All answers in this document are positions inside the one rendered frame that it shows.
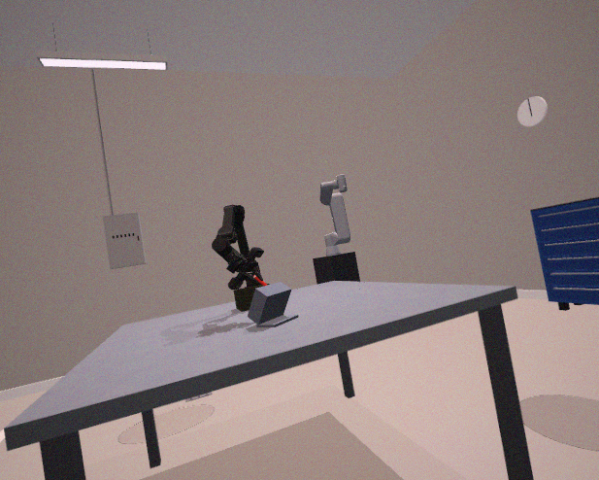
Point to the red cylindrical peg with white band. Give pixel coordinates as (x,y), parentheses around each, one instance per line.
(259,281)

